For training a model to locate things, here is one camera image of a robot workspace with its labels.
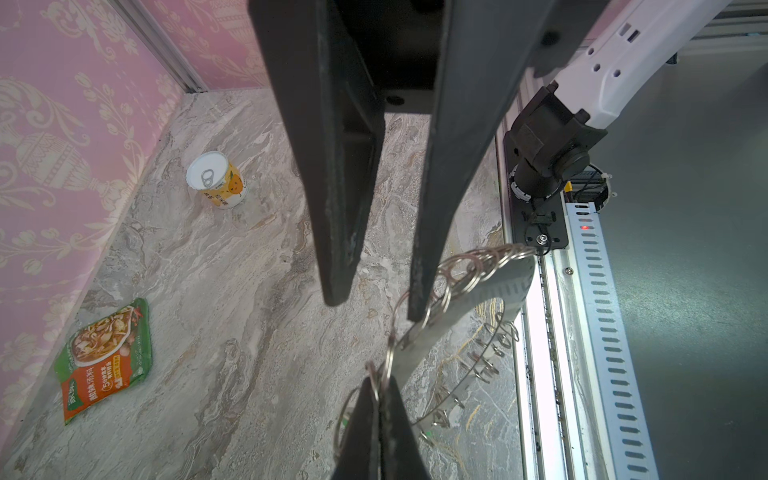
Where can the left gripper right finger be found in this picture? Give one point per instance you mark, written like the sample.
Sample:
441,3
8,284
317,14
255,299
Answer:
400,458

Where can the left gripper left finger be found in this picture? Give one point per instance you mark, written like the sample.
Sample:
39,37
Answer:
360,450

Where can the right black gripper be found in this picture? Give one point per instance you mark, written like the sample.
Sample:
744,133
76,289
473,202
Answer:
460,61

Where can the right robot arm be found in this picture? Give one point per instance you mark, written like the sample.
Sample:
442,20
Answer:
557,128

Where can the yellow can white lid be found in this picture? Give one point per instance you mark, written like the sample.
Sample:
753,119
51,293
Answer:
217,179

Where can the green orange food packet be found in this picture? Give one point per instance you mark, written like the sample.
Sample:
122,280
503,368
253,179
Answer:
104,358

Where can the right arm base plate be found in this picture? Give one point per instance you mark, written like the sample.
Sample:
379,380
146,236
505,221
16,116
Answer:
539,223

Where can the slotted cable duct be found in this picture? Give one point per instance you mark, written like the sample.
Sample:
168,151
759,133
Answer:
628,436

